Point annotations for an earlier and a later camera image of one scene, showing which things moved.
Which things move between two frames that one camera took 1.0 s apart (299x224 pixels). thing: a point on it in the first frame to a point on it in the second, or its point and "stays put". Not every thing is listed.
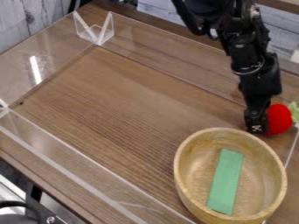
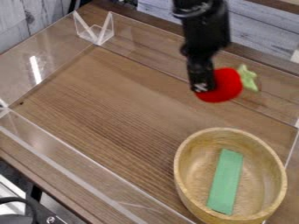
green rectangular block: [220, 197] stays put
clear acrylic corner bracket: [95, 33] stays put
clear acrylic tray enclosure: [105, 91] stays put
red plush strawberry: [278, 119] to [228, 81]
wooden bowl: [230, 176] stays put
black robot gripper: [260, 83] to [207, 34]
